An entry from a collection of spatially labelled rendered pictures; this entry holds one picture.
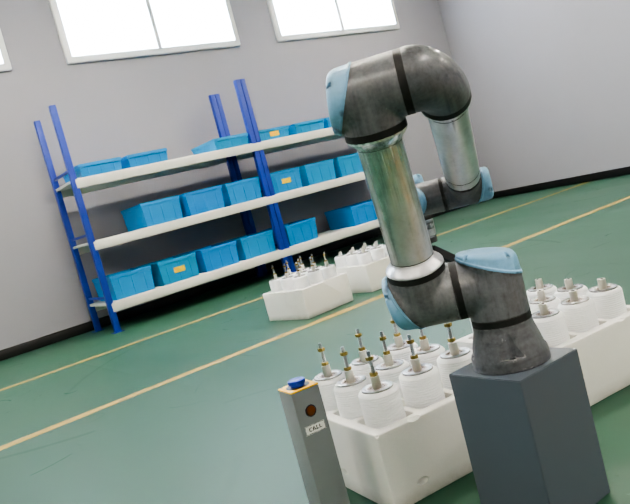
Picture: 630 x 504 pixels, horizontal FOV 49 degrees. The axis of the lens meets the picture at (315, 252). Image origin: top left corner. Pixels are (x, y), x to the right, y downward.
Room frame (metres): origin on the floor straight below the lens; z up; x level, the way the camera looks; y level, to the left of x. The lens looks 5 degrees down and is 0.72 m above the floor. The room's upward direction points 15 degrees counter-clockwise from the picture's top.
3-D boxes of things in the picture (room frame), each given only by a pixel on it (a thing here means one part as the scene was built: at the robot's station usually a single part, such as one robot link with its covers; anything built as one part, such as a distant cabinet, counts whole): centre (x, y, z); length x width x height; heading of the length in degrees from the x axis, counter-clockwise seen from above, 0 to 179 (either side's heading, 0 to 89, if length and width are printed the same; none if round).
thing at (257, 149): (6.97, 0.44, 0.97); 3.68 x 0.64 x 1.94; 124
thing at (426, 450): (1.70, -0.11, 0.09); 0.39 x 0.39 x 0.18; 27
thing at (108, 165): (6.07, 1.70, 1.37); 0.50 x 0.38 x 0.11; 35
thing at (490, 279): (1.33, -0.31, 0.47); 0.13 x 0.12 x 0.14; 77
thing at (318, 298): (4.29, 0.12, 0.09); 0.39 x 0.39 x 0.18; 41
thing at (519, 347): (1.33, -0.32, 0.35); 0.15 x 0.15 x 0.10
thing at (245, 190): (6.81, 0.64, 0.89); 0.50 x 0.38 x 0.21; 34
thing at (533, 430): (1.33, -0.32, 0.15); 0.18 x 0.18 x 0.30; 34
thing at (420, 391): (1.60, -0.16, 0.16); 0.10 x 0.10 x 0.18
